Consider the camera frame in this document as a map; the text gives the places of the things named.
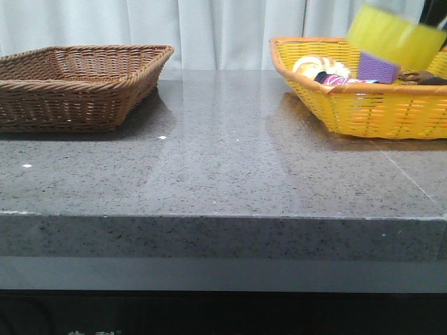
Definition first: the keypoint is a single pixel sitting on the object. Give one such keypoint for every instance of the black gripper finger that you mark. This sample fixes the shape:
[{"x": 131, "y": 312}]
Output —
[{"x": 433, "y": 13}]

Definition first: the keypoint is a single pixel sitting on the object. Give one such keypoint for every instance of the yellow tape roll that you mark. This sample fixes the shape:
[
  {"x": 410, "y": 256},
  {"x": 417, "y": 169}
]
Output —
[{"x": 389, "y": 37}]

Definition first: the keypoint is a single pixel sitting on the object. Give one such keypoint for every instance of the brown pretzel-shaped item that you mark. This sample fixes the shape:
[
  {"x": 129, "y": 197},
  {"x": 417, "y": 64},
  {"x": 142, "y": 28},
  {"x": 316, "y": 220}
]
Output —
[{"x": 422, "y": 77}]

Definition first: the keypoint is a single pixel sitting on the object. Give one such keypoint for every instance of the purple foam block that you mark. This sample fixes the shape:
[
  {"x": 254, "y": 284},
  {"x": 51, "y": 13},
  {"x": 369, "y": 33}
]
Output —
[{"x": 372, "y": 68}]

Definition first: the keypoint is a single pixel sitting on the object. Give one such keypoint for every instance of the yellow woven basket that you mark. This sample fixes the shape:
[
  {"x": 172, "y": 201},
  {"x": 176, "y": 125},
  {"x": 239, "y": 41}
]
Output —
[{"x": 391, "y": 111}]

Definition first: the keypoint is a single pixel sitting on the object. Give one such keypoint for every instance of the black pink snack packet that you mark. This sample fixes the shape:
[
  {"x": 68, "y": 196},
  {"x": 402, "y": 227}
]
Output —
[{"x": 336, "y": 80}]

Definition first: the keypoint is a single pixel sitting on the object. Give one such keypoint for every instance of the cream bread roll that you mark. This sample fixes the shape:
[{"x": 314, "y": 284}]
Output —
[{"x": 310, "y": 66}]

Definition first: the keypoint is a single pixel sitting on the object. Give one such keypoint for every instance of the white curtain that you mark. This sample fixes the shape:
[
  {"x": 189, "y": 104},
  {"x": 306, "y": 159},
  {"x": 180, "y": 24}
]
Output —
[{"x": 206, "y": 35}]

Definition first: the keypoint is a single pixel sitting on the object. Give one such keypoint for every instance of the brown wicker basket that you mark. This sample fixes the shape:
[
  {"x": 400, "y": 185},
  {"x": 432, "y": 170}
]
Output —
[{"x": 77, "y": 89}]

